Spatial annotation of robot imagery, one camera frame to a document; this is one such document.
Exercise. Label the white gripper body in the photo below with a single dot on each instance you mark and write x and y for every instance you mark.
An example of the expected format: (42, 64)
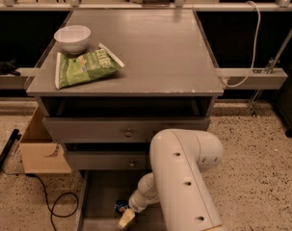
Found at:
(136, 202)

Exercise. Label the black object on rail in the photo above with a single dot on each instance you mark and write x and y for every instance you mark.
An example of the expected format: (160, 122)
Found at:
(8, 68)

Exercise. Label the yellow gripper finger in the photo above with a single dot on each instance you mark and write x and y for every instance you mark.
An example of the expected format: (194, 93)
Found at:
(127, 216)

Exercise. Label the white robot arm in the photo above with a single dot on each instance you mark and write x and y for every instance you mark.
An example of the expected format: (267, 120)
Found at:
(177, 159)

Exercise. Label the white ceramic bowl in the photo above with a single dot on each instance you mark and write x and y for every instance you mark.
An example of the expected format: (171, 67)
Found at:
(73, 39)

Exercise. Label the blue pepsi can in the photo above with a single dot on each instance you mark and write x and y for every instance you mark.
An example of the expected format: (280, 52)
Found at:
(121, 206)

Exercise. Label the grey drawer cabinet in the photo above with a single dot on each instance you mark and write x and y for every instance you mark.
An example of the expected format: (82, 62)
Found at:
(167, 72)

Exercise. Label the bottom grey open drawer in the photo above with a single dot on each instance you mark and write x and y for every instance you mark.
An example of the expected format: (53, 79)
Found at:
(101, 190)

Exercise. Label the black metal stand leg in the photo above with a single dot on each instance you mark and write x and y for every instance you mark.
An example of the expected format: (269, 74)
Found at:
(5, 152)

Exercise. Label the green chip bag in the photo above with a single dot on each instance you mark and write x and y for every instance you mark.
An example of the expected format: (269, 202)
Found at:
(86, 67)

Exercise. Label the middle grey drawer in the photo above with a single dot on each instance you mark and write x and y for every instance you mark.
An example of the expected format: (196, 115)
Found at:
(111, 160)

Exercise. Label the cardboard box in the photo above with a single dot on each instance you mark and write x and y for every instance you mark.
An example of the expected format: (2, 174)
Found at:
(39, 153)

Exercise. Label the top grey drawer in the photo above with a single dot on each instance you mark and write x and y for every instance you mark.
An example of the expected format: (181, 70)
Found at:
(116, 129)

